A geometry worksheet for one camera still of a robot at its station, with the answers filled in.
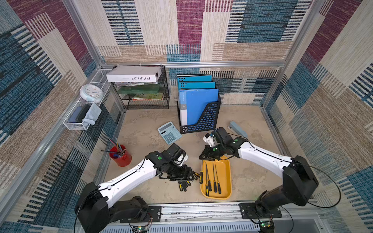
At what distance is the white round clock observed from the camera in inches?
28.8

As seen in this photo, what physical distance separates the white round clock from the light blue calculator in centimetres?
42

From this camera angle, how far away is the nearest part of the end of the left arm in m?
0.56
